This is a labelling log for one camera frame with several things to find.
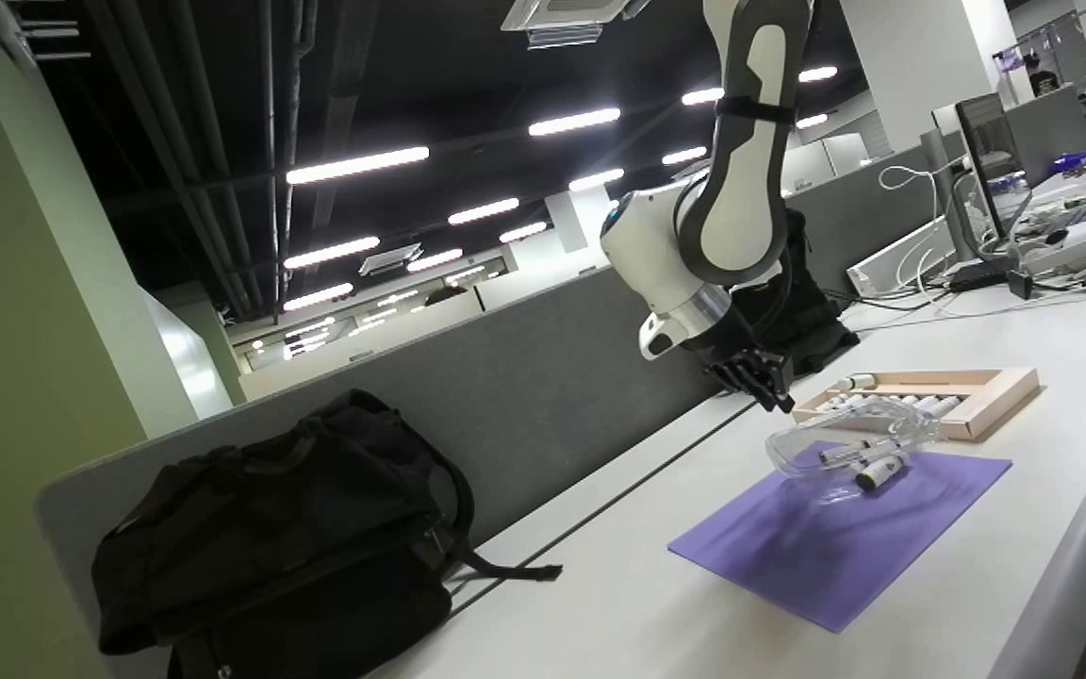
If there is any ceiling air conditioner cassette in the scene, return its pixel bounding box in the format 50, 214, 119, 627
499, 0, 652, 52

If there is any white equipment box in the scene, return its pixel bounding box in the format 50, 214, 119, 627
844, 213, 964, 306

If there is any white cable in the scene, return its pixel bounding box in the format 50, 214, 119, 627
874, 159, 951, 296

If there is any dark computer monitor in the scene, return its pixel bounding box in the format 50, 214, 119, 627
952, 91, 1027, 245

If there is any purple rectangular mat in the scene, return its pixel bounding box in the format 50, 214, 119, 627
668, 448, 1014, 637

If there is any white rounded device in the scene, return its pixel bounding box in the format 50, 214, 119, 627
1014, 219, 1086, 284

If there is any grey computer monitor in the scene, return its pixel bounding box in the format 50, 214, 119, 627
1006, 82, 1086, 185

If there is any grey desk partition panel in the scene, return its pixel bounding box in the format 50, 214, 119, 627
32, 131, 952, 595

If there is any black duffel bag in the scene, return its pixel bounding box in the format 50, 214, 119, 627
85, 385, 565, 679

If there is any clear plastic hinged container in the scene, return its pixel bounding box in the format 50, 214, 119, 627
763, 407, 935, 501

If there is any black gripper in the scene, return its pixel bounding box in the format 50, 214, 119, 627
692, 296, 802, 414

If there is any wooden tray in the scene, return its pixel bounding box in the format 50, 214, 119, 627
788, 365, 1039, 446

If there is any black backpack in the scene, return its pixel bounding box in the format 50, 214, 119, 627
726, 206, 862, 380

